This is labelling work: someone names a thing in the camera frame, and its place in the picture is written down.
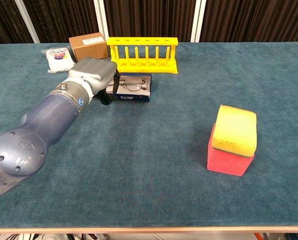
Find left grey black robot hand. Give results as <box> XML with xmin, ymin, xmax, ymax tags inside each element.
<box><xmin>68</xmin><ymin>57</ymin><xmax>121</xmax><ymax>106</ymax></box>

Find black wire-frame eyeglasses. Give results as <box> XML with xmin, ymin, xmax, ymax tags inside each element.
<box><xmin>106</xmin><ymin>76</ymin><xmax>147</xmax><ymax>93</ymax></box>

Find blue eyeglasses case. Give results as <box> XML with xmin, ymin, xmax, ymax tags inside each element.
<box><xmin>106</xmin><ymin>72</ymin><xmax>153</xmax><ymax>103</ymax></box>

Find brown cardboard box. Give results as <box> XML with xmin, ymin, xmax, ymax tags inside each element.
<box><xmin>68</xmin><ymin>32</ymin><xmax>110</xmax><ymax>61</ymax></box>

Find white plastic packet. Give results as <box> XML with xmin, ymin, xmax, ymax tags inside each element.
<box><xmin>40</xmin><ymin>46</ymin><xmax>76</xmax><ymax>74</ymax></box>

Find yellow test tube rack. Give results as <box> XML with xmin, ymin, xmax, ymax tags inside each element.
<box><xmin>106</xmin><ymin>36</ymin><xmax>179</xmax><ymax>75</ymax></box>

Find dark pleated partition panel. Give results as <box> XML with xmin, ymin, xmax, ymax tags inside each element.
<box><xmin>200</xmin><ymin>0</ymin><xmax>298</xmax><ymax>43</ymax></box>
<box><xmin>0</xmin><ymin>0</ymin><xmax>34</xmax><ymax>45</ymax></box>
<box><xmin>22</xmin><ymin>0</ymin><xmax>100</xmax><ymax>44</ymax></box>
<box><xmin>103</xmin><ymin>0</ymin><xmax>197</xmax><ymax>43</ymax></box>

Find blue table cloth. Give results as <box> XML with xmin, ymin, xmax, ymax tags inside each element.
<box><xmin>0</xmin><ymin>41</ymin><xmax>298</xmax><ymax>229</ymax></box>

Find yellow sponge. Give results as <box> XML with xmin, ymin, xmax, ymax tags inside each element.
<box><xmin>211</xmin><ymin>104</ymin><xmax>258</xmax><ymax>158</ymax></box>

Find red foam block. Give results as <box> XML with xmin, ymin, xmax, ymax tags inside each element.
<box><xmin>207</xmin><ymin>122</ymin><xmax>255</xmax><ymax>177</ymax></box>

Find white aluminium partition post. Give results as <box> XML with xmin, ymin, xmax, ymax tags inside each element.
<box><xmin>13</xmin><ymin>0</ymin><xmax>41</xmax><ymax>44</ymax></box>
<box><xmin>190</xmin><ymin>0</ymin><xmax>207</xmax><ymax>43</ymax></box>
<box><xmin>93</xmin><ymin>0</ymin><xmax>110</xmax><ymax>41</ymax></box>

